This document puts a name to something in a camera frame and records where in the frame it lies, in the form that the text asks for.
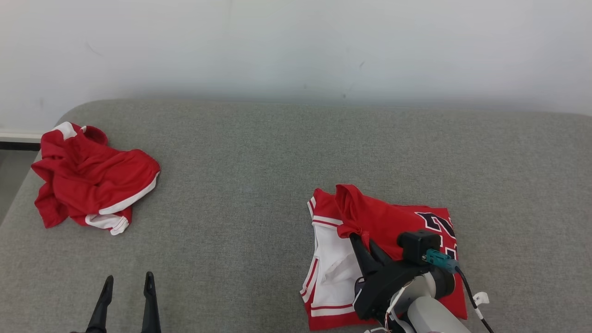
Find black cable with teal connector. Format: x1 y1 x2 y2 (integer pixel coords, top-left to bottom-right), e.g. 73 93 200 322
425 248 494 333

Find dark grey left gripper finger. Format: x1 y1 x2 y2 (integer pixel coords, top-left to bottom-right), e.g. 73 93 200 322
87 276 114 333
141 271 162 333

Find red shorts with white trim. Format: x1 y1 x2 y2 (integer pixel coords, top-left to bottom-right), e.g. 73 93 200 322
31 122 161 236

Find white baseboard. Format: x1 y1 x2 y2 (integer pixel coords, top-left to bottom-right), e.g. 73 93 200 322
0 131 44 151

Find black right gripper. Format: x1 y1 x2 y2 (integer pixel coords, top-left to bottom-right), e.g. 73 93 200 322
349 233 456 321

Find red white basketball jersey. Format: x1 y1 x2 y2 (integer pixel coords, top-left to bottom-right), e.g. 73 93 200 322
300 184 468 331

